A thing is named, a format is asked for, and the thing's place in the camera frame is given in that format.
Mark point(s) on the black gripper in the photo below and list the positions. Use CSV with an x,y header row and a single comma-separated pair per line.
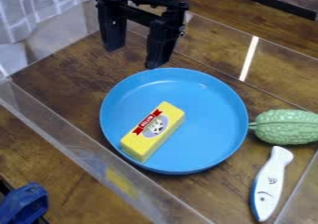
x,y
114,12

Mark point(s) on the green bitter gourd toy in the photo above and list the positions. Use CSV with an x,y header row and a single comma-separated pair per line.
x,y
286,127

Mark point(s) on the white grid cloth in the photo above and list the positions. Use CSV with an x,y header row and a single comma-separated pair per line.
x,y
22,15

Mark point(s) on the yellow butter block toy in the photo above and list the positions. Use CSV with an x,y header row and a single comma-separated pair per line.
x,y
149,135

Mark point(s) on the blue round plate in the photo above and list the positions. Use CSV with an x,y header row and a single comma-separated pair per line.
x,y
213,131

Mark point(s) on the white wooden fish toy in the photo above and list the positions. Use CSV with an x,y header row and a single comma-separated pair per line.
x,y
269,184

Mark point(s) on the blue clamp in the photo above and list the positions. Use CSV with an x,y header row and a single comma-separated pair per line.
x,y
25,204

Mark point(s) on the clear acrylic enclosure wall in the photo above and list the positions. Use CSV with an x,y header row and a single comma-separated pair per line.
x,y
261,50

